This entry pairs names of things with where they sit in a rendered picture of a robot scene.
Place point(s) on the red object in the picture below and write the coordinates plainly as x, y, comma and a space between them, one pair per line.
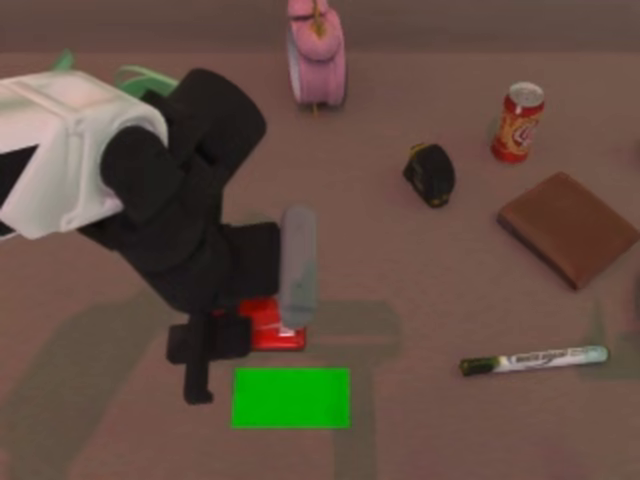
272, 325

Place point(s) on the green card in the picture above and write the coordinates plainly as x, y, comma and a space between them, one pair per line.
291, 398

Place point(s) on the grey rounded bar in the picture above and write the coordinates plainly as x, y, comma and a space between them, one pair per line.
299, 260

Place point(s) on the black tape measure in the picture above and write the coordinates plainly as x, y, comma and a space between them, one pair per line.
432, 175

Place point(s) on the pink alarm clock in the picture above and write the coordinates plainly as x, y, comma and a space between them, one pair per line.
320, 60

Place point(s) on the white marker with dark cap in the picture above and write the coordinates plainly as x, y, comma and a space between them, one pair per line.
535, 360

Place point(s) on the brown leather wallet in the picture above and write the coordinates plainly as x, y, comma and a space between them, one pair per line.
567, 230

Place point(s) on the red soda can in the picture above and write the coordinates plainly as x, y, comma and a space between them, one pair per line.
516, 125

